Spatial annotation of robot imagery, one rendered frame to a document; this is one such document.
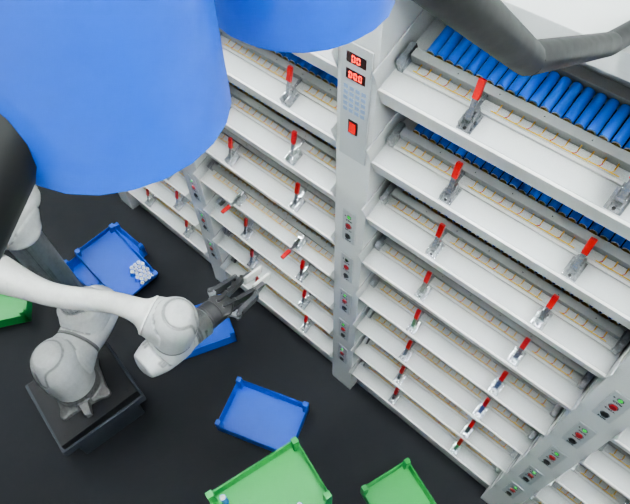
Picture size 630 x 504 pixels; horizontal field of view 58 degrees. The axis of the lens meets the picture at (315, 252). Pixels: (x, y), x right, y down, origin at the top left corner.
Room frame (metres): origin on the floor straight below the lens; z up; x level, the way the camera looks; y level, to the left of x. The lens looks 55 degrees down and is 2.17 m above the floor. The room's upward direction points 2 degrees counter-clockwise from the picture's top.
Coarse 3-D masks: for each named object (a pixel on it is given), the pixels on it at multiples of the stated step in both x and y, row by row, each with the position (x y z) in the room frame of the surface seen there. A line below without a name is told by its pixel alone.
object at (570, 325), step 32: (384, 192) 0.86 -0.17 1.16; (384, 224) 0.80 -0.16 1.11; (416, 224) 0.78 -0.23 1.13; (448, 224) 0.76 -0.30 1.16; (448, 256) 0.70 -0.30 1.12; (480, 256) 0.68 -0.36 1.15; (480, 288) 0.62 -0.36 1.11; (512, 288) 0.61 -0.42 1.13; (544, 288) 0.59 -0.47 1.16; (544, 320) 0.53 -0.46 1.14; (576, 320) 0.53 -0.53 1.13; (608, 320) 0.51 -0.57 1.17; (576, 352) 0.47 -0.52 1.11; (608, 352) 0.46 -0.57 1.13
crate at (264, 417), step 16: (240, 384) 0.84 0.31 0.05; (240, 400) 0.80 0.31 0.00; (256, 400) 0.79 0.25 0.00; (272, 400) 0.79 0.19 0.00; (288, 400) 0.78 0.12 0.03; (224, 416) 0.73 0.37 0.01; (240, 416) 0.73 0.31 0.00; (256, 416) 0.73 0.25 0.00; (272, 416) 0.73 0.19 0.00; (288, 416) 0.73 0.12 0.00; (304, 416) 0.71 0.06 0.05; (224, 432) 0.67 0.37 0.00; (240, 432) 0.67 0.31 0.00; (256, 432) 0.67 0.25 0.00; (272, 432) 0.67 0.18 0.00; (288, 432) 0.66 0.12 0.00; (272, 448) 0.59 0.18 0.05
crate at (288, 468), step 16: (288, 448) 0.49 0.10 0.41; (256, 464) 0.44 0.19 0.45; (272, 464) 0.45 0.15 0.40; (288, 464) 0.45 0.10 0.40; (304, 464) 0.44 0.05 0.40; (240, 480) 0.40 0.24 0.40; (256, 480) 0.40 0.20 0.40; (272, 480) 0.40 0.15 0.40; (288, 480) 0.40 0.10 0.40; (304, 480) 0.40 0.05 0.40; (320, 480) 0.39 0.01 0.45; (208, 496) 0.35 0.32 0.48; (240, 496) 0.36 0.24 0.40; (256, 496) 0.36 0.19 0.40; (272, 496) 0.36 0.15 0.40; (288, 496) 0.35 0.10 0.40; (304, 496) 0.35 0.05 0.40; (320, 496) 0.35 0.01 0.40
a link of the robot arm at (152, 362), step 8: (144, 344) 0.63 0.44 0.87; (152, 344) 0.62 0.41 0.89; (192, 344) 0.64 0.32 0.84; (136, 352) 0.62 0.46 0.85; (144, 352) 0.61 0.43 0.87; (152, 352) 0.61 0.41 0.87; (160, 352) 0.60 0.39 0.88; (184, 352) 0.61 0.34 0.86; (136, 360) 0.60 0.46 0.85; (144, 360) 0.59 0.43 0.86; (152, 360) 0.59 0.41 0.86; (160, 360) 0.59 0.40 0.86; (168, 360) 0.59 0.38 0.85; (176, 360) 0.60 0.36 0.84; (144, 368) 0.58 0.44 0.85; (152, 368) 0.58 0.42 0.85; (160, 368) 0.58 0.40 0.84; (168, 368) 0.59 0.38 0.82; (152, 376) 0.57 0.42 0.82
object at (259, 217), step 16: (208, 160) 1.35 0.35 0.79; (208, 176) 1.31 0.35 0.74; (224, 192) 1.24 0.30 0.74; (256, 192) 1.22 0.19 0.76; (240, 208) 1.18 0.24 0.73; (256, 208) 1.16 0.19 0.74; (272, 224) 1.10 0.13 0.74; (288, 240) 1.04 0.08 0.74; (304, 256) 0.98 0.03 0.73; (320, 256) 0.97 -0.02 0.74
